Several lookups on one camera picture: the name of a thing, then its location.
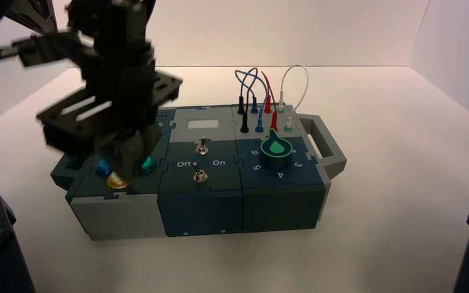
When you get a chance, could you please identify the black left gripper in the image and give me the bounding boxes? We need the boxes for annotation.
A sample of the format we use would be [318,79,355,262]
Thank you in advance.
[36,38,183,187]

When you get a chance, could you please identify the yellow round push button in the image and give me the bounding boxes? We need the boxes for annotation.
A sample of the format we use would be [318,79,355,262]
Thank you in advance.
[107,172,133,190]

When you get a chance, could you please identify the green round push button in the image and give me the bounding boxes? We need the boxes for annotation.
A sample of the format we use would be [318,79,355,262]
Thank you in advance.
[141,156,158,175]

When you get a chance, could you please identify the blue round push button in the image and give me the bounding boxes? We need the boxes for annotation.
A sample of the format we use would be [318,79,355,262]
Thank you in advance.
[96,158,114,178]

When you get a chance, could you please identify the grey rectangular display screen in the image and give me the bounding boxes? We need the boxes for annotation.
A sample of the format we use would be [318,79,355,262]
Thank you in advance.
[187,119,220,131]

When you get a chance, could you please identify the grey and teal task box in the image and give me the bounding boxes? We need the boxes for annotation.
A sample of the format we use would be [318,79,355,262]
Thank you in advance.
[50,105,347,242]

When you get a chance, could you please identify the green and teal rotary knob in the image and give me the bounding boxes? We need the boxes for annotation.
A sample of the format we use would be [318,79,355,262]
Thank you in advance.
[260,129,294,171]

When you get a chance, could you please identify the metal toggle switch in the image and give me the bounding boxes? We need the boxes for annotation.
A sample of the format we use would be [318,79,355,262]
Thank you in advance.
[192,162,209,184]
[195,137,210,156]

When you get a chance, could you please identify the black jumper cable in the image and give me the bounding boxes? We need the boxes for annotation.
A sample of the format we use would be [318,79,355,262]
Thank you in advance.
[236,67,259,134]

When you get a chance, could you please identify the blue jumper cable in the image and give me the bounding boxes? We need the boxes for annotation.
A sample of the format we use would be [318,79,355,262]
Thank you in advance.
[234,69,269,134]

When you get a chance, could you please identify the red jumper cable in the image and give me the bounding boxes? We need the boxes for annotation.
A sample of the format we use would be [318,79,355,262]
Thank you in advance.
[261,71,279,131]

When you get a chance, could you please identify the white jumper cable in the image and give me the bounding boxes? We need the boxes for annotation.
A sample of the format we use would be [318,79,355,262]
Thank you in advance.
[277,64,310,132]

